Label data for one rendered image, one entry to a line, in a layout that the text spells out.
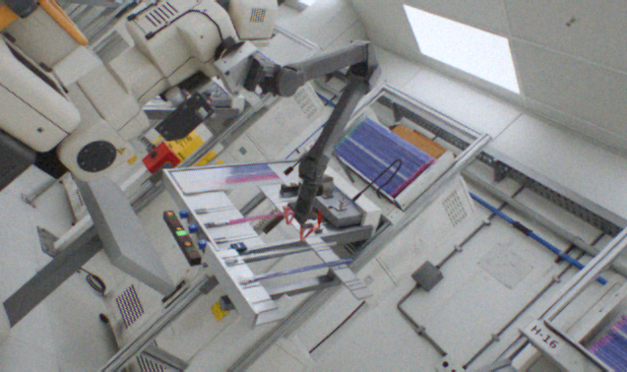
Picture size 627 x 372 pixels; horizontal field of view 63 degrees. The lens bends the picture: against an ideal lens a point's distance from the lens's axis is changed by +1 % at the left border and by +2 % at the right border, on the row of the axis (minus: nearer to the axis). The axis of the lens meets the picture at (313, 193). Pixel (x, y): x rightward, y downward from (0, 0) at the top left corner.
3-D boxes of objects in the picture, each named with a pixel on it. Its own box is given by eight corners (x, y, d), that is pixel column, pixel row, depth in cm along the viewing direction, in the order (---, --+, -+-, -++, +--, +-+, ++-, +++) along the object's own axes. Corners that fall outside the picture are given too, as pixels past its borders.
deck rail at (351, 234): (218, 270, 184) (219, 255, 181) (215, 266, 186) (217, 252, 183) (370, 238, 222) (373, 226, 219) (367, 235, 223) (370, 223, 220)
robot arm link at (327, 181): (298, 160, 168) (316, 168, 163) (322, 156, 176) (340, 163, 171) (294, 194, 172) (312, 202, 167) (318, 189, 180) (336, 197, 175)
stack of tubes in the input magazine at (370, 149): (391, 197, 221) (435, 155, 223) (329, 149, 257) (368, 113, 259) (401, 213, 229) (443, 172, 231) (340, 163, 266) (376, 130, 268)
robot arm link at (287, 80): (358, 33, 169) (382, 36, 163) (359, 73, 176) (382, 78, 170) (254, 67, 144) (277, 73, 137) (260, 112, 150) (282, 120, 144)
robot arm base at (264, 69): (236, 41, 136) (261, 63, 130) (259, 46, 142) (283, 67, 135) (225, 71, 140) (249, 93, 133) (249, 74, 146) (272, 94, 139)
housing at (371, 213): (359, 239, 221) (367, 212, 215) (304, 187, 256) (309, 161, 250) (374, 236, 225) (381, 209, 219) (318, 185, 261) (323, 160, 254)
